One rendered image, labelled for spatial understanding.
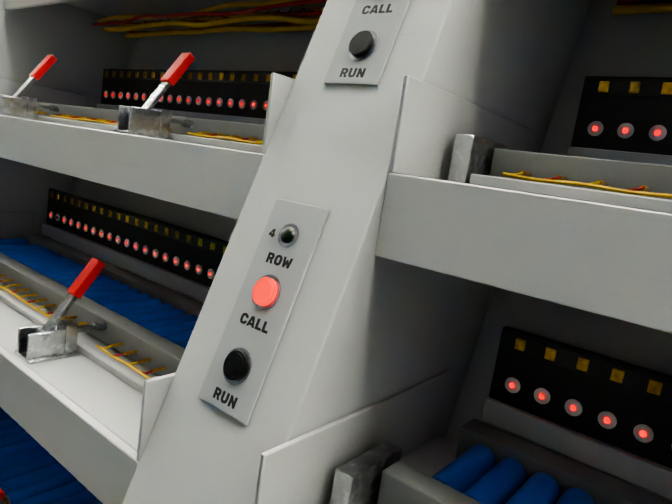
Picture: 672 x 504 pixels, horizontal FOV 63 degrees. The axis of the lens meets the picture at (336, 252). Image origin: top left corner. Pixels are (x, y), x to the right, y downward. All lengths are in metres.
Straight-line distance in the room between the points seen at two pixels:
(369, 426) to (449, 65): 0.22
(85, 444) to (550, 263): 0.31
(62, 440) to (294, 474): 0.20
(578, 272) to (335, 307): 0.11
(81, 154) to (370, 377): 0.34
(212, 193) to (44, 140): 0.26
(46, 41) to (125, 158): 0.48
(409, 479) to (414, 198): 0.15
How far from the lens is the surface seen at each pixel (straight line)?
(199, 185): 0.40
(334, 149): 0.32
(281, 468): 0.29
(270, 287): 0.30
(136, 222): 0.70
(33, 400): 0.47
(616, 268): 0.25
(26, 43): 0.93
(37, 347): 0.50
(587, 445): 0.40
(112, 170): 0.49
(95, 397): 0.44
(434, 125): 0.32
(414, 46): 0.33
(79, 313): 0.57
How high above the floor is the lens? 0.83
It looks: 7 degrees up
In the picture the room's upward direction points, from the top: 21 degrees clockwise
